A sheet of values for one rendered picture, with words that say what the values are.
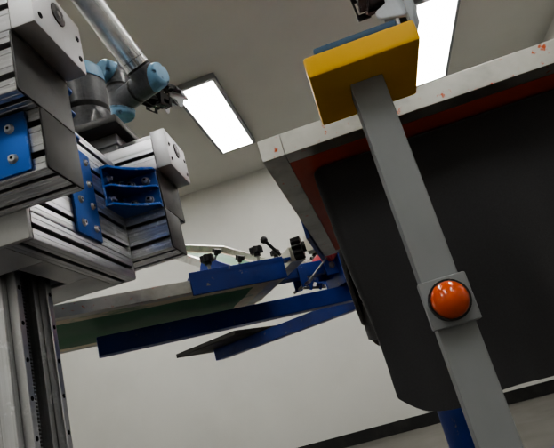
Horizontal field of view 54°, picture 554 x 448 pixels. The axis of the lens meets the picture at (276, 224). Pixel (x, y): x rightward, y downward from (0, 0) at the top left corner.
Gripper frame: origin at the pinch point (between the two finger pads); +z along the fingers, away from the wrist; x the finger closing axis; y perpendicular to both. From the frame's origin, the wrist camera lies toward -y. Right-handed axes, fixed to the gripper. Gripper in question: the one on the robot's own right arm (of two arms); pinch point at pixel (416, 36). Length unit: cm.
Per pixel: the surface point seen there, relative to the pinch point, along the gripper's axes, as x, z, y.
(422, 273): 21.1, 39.2, 14.2
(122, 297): -60, 10, 86
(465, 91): 1.8, 12.6, -3.0
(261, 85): -311, -190, 51
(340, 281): -122, 14, 30
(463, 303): 25, 44, 12
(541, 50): 1.7, 10.5, -15.3
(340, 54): 25.4, 13.7, 14.8
